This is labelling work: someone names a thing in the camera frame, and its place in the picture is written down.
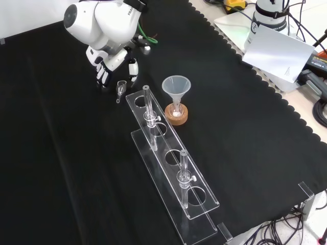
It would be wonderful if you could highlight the clear acrylic edge bracket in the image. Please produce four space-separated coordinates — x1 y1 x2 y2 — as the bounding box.
297 181 315 218
217 222 233 241

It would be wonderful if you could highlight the cork ring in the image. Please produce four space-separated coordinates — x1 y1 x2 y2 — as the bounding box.
164 103 190 127

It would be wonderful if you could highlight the translucent plastic funnel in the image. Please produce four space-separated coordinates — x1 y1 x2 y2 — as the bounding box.
161 75 191 113

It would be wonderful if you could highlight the yellow stop button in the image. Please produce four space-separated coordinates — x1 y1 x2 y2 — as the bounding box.
221 0 248 14

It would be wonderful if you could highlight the black orange power unit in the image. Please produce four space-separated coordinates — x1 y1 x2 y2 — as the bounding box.
305 49 327 75

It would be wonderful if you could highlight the clear glass weighing funnel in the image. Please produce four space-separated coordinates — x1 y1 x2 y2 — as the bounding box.
115 80 128 104

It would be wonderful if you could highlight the black bench cloth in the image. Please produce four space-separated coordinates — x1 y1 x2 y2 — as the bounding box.
0 0 327 245

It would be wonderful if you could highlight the clear acrylic funnel stand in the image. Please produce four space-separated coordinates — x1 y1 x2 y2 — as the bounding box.
125 85 221 245

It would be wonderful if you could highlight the pale white board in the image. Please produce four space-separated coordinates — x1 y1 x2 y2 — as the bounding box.
241 24 316 84

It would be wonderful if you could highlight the small round-bottom glass flask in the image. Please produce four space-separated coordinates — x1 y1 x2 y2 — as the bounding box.
169 103 183 118

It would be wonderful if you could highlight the coiled black cable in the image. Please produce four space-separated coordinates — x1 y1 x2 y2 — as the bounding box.
312 97 327 126

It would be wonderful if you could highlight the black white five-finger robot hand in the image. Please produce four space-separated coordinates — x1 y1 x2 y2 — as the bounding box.
85 45 140 92

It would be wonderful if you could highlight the black plug connector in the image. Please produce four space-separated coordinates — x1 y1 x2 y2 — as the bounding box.
298 69 327 100

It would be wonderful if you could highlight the green cable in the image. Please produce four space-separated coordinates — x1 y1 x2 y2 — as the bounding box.
137 21 159 45

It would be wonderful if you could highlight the black floor cable bundle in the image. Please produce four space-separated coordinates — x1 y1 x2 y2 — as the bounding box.
240 204 327 245

